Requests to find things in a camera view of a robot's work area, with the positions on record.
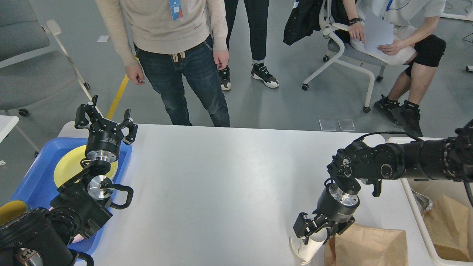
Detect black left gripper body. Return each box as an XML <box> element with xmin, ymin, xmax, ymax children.
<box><xmin>84</xmin><ymin>128</ymin><xmax>123</xmax><ymax>163</ymax></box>

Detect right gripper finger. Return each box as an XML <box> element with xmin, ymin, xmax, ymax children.
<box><xmin>327</xmin><ymin>217</ymin><xmax>356</xmax><ymax>237</ymax></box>
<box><xmin>293</xmin><ymin>212</ymin><xmax>331</xmax><ymax>245</ymax></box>

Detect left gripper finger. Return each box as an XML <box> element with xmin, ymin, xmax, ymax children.
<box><xmin>74</xmin><ymin>95</ymin><xmax>105</xmax><ymax>131</ymax></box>
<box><xmin>116</xmin><ymin>108</ymin><xmax>138</xmax><ymax>145</ymax></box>

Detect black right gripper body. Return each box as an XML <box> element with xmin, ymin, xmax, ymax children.
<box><xmin>313</xmin><ymin>183</ymin><xmax>360</xmax><ymax>223</ymax></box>

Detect white paper cup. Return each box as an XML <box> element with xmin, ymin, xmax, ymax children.
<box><xmin>289</xmin><ymin>228</ymin><xmax>327</xmax><ymax>265</ymax></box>

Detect brown paper bag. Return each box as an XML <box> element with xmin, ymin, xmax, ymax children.
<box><xmin>423</xmin><ymin>194</ymin><xmax>472</xmax><ymax>262</ymax></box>
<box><xmin>324</xmin><ymin>224</ymin><xmax>409</xmax><ymax>266</ymax></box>

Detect yellow plastic plate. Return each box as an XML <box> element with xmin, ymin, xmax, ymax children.
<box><xmin>54</xmin><ymin>145</ymin><xmax>119</xmax><ymax>188</ymax></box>

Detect foil ball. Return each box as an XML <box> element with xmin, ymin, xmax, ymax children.
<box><xmin>412</xmin><ymin>189</ymin><xmax>433</xmax><ymax>216</ymax></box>

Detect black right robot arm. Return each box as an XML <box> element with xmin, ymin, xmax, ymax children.
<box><xmin>293</xmin><ymin>122</ymin><xmax>473</xmax><ymax>245</ymax></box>

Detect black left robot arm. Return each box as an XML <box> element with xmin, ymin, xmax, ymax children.
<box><xmin>1</xmin><ymin>95</ymin><xmax>138</xmax><ymax>266</ymax></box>

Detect grey chair at left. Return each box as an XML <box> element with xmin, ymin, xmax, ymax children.
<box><xmin>0</xmin><ymin>0</ymin><xmax>92</xmax><ymax>116</ymax></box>

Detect white side table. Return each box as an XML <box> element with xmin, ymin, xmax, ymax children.
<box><xmin>0</xmin><ymin>115</ymin><xmax>40</xmax><ymax>154</ymax></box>

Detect blue plastic tray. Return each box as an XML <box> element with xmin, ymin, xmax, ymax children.
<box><xmin>10</xmin><ymin>137</ymin><xmax>132</xmax><ymax>254</ymax></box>

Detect person in beige sweater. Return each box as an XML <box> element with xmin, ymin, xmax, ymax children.
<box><xmin>96</xmin><ymin>0</ymin><xmax>230</xmax><ymax>127</ymax></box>

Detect beige plastic bin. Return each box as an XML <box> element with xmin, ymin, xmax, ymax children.
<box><xmin>386</xmin><ymin>136</ymin><xmax>473</xmax><ymax>266</ymax></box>

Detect teal yellow mug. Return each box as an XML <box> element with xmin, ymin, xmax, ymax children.
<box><xmin>0</xmin><ymin>200</ymin><xmax>28</xmax><ymax>226</ymax></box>

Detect person in dark jeans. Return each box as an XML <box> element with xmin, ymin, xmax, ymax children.
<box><xmin>218</xmin><ymin>0</ymin><xmax>279</xmax><ymax>91</ymax></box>

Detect white paper sheets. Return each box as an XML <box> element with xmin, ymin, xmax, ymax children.
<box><xmin>364</xmin><ymin>7</ymin><xmax>394</xmax><ymax>53</ymax></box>

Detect seated person in white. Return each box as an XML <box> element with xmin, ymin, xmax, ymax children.
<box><xmin>343</xmin><ymin>0</ymin><xmax>446</xmax><ymax>137</ymax></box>

